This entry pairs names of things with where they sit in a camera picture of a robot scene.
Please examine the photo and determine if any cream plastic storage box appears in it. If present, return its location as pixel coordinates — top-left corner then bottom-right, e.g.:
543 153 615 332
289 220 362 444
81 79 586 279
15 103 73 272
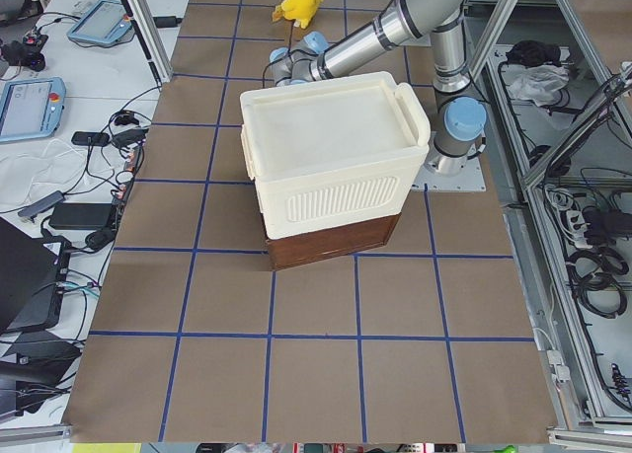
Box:
240 72 431 240

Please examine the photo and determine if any white cloth bundle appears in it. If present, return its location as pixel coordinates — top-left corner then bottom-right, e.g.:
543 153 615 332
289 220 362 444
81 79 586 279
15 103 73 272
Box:
508 64 569 107

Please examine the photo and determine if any blue teach pendant far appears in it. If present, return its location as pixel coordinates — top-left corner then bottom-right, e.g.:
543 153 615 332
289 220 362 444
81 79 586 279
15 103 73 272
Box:
66 0 132 47

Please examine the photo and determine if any black cloth bundle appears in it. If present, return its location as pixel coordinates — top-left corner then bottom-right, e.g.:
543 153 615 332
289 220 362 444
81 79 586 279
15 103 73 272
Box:
506 40 561 68

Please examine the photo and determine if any dark wooden drawer cabinet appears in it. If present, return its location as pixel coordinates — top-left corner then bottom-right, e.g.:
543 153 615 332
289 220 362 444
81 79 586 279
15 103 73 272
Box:
264 213 401 270

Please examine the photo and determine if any blue teach pendant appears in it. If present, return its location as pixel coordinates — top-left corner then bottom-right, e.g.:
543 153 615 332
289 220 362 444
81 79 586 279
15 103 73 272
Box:
66 0 132 47
1 77 66 143

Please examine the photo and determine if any aluminium frame rack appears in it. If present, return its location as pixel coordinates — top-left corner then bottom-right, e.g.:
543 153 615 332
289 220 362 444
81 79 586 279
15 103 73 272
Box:
465 0 631 452

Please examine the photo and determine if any yellow plush dinosaur toy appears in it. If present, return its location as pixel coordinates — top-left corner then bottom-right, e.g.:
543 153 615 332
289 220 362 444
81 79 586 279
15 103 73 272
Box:
272 0 324 30

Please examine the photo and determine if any black power adapter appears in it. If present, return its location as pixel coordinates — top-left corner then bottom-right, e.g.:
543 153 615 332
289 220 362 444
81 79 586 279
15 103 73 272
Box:
48 202 113 230

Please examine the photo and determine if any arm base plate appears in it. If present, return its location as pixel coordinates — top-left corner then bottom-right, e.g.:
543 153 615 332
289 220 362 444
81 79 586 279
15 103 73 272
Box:
411 131 487 192

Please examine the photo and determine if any black laptop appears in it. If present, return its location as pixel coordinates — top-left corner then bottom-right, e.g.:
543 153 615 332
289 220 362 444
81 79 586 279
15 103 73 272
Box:
1 220 70 335

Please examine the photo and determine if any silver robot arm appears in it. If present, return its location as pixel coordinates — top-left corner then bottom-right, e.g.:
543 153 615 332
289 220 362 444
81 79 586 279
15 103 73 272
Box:
269 0 473 99

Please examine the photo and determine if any blue teach pendant near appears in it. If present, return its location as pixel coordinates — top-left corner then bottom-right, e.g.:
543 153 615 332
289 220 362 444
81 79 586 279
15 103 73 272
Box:
1 77 66 143

